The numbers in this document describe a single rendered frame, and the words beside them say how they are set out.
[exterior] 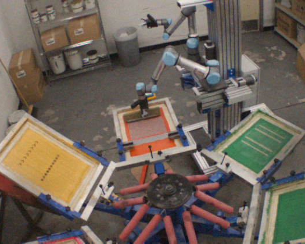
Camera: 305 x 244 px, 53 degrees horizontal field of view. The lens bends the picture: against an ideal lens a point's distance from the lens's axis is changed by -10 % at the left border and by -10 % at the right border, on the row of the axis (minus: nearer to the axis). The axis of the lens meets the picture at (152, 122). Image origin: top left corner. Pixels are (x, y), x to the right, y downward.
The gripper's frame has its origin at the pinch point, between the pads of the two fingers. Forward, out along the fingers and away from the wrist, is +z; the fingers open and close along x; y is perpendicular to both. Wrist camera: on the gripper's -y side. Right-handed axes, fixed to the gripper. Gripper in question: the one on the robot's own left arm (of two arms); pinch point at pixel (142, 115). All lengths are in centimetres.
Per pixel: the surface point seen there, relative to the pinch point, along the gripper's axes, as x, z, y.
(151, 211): -116, -1, -14
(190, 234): -153, -18, 5
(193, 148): -65, -5, 32
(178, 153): -66, -4, 19
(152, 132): -22.7, 4.6, 5.4
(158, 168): -77, -4, 0
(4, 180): -60, -6, -134
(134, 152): -43.8, 5.4, -15.2
